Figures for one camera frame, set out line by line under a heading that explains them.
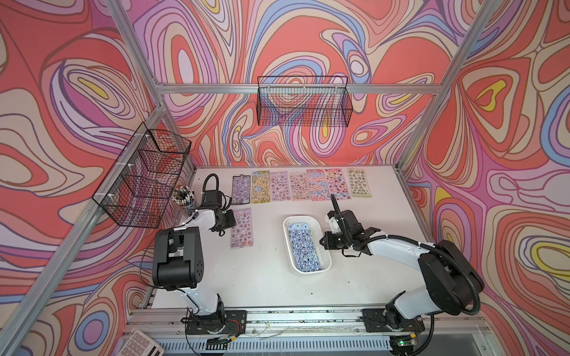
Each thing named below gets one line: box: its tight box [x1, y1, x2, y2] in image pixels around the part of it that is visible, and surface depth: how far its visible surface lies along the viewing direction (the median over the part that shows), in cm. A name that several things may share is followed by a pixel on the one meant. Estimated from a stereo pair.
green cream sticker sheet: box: [347, 167, 372, 199], surface depth 114 cm
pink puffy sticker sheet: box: [270, 170, 291, 201], surface depth 113 cm
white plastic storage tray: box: [282, 215, 332, 274], surface depth 90 cm
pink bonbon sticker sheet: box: [288, 172, 311, 201], surface depth 113 cm
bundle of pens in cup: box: [171, 184, 196, 207], surface depth 88 cm
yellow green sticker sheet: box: [250, 170, 271, 204], surface depth 113 cm
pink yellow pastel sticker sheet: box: [325, 168, 352, 200], surface depth 114 cm
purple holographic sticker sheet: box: [230, 174, 251, 206], surface depth 113 cm
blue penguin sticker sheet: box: [287, 222, 322, 273], surface depth 90 cm
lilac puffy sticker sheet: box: [230, 207, 254, 249], surface depth 98 cm
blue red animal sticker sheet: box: [306, 168, 331, 201], surface depth 114 cm
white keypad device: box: [117, 330, 165, 356], surface depth 69 cm
